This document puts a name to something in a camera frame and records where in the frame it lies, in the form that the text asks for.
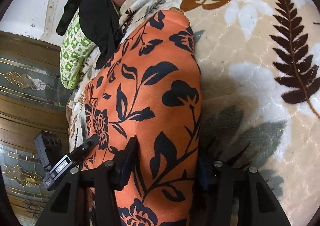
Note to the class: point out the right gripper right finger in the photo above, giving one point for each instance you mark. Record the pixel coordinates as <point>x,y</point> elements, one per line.
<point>228,196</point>

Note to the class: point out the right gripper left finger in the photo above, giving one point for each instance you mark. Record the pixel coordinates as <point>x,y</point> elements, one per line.
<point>87,197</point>

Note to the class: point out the orange black floral garment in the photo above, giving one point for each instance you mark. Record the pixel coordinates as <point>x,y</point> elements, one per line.
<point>150,89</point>

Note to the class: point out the brown wooden glass cabinet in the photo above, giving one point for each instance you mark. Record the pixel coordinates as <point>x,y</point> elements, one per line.
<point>32,100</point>

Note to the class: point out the green white patterned pillow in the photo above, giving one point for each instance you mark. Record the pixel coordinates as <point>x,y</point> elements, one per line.
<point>76,47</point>

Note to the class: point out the black garment on pillow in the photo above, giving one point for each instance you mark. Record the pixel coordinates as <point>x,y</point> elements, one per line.
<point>99,22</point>

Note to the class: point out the beige leaf-pattern fleece blanket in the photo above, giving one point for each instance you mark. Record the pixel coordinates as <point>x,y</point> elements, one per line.
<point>259,81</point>

